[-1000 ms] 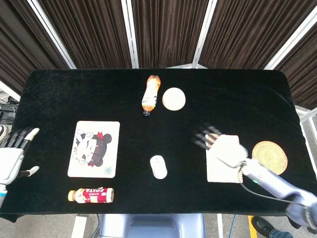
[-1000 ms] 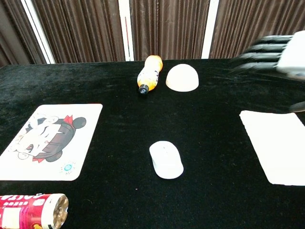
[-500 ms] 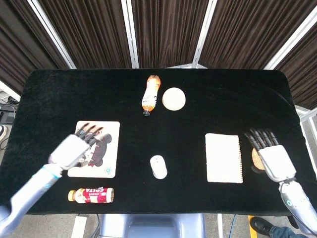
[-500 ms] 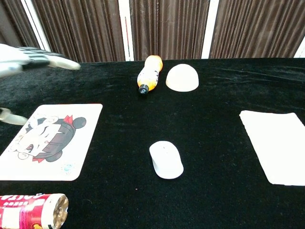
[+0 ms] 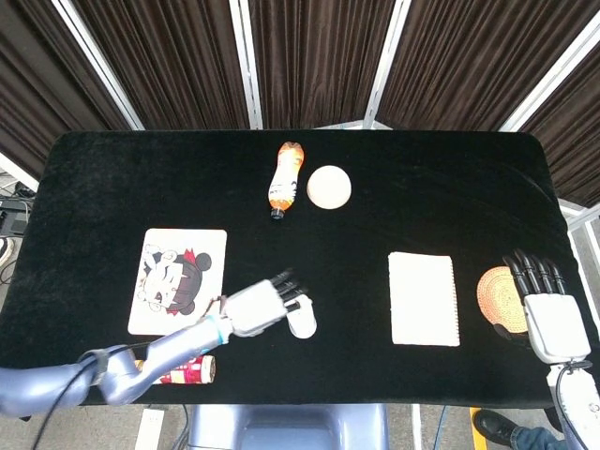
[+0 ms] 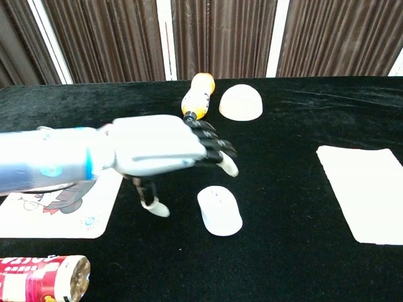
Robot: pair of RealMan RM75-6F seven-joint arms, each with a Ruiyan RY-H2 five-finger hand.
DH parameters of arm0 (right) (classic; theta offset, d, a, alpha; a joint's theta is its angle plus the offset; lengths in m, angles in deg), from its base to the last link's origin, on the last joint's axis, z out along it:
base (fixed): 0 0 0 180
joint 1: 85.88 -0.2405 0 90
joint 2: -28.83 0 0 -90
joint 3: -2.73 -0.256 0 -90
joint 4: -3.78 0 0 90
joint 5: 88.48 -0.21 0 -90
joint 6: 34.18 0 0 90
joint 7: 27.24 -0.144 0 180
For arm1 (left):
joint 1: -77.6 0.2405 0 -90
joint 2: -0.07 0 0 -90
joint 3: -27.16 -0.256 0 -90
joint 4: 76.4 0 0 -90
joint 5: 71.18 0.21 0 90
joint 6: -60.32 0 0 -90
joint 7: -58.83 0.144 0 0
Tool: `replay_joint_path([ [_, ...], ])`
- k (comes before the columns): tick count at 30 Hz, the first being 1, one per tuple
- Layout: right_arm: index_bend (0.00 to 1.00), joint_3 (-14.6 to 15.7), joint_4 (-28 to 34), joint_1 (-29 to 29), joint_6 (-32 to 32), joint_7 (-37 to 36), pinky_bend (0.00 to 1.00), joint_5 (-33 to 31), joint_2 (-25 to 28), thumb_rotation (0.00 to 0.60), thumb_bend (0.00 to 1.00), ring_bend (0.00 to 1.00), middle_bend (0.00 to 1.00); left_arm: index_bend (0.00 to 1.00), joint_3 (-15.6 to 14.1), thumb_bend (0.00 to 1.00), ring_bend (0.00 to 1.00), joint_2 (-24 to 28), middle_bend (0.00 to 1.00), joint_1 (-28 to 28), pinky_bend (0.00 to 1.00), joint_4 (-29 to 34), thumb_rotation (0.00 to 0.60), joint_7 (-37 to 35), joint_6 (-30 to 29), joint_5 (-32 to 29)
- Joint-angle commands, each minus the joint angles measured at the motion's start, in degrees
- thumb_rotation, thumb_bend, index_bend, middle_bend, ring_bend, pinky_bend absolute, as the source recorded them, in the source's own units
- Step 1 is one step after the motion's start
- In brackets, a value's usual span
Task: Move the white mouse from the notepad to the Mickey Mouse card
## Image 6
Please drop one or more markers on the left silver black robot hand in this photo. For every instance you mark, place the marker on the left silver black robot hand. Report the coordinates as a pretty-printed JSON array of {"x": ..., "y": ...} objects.
[{"x": 154, "y": 144}]

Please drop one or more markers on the white computer mouse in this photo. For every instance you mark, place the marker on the white computer mouse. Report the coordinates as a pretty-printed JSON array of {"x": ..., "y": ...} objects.
[{"x": 219, "y": 210}]

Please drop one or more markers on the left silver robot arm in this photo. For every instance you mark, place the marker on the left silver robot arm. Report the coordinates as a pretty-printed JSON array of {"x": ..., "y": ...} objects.
[{"x": 47, "y": 157}]

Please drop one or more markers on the white cartoon print mouse pad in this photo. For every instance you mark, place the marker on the white cartoon print mouse pad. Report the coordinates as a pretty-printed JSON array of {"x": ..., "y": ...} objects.
[{"x": 66, "y": 220}]

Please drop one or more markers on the orange bottle with black cap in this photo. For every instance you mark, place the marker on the orange bottle with black cap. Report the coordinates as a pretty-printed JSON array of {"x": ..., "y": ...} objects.
[{"x": 199, "y": 96}]

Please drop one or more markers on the white upturned bowl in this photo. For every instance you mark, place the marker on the white upturned bowl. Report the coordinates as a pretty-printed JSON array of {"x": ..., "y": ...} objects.
[{"x": 240, "y": 102}]

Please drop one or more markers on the brown pleated curtain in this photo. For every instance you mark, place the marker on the brown pleated curtain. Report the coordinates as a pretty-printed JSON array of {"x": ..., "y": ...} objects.
[
  {"x": 15, "y": 47},
  {"x": 223, "y": 37},
  {"x": 107, "y": 37},
  {"x": 340, "y": 37}
]

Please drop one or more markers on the black velvet tablecloth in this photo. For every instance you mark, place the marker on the black velvet tablecloth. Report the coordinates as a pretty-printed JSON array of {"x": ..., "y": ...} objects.
[{"x": 283, "y": 204}]

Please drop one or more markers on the red and white snack can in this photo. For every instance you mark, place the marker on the red and white snack can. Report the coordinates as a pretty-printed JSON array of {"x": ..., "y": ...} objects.
[{"x": 37, "y": 280}]

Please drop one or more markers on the plain white mat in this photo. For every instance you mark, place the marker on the plain white mat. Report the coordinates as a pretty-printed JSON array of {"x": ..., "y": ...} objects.
[{"x": 365, "y": 192}]

